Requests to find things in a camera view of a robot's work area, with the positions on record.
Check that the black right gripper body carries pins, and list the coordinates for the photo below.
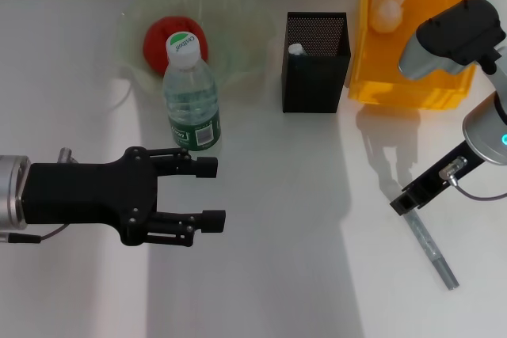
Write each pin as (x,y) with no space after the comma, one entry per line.
(439,179)

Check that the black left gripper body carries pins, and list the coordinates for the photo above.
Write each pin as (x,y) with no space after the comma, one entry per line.
(91,195)

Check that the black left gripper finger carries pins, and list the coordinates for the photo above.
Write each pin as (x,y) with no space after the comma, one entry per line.
(206,168)
(214,220)

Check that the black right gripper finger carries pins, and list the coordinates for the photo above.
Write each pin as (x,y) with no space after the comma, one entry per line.
(404,203)

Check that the grey glitter pen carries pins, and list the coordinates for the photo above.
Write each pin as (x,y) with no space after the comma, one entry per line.
(431,251)

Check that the clear water bottle green label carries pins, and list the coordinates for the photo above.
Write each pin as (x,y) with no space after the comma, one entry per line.
(190,96)

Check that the white paper ball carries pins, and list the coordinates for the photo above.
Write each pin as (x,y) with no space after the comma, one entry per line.
(386,11)

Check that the red-orange knitted orange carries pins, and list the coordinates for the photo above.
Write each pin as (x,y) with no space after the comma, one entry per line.
(156,47)

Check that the black mesh pen holder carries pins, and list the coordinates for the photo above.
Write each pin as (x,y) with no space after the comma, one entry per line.
(313,84)

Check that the green glass fruit plate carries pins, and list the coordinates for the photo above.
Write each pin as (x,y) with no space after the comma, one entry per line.
(237,29)

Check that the yellow plastic storage bin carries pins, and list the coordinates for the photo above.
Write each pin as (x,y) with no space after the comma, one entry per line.
(388,73)

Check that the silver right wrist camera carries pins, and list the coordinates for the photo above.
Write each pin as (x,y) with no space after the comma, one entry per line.
(451,41)

